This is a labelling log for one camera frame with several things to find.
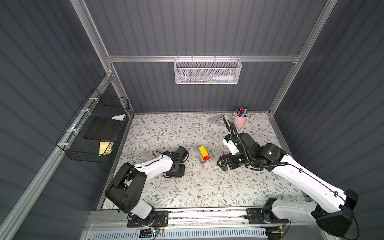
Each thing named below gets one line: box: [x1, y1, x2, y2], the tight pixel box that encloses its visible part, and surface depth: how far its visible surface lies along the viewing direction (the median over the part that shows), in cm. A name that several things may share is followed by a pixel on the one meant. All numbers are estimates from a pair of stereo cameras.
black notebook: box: [83, 116, 124, 141], surface depth 75 cm
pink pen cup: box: [233, 110, 249, 128], surface depth 110 cm
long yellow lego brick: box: [198, 145, 209, 158], surface depth 86 cm
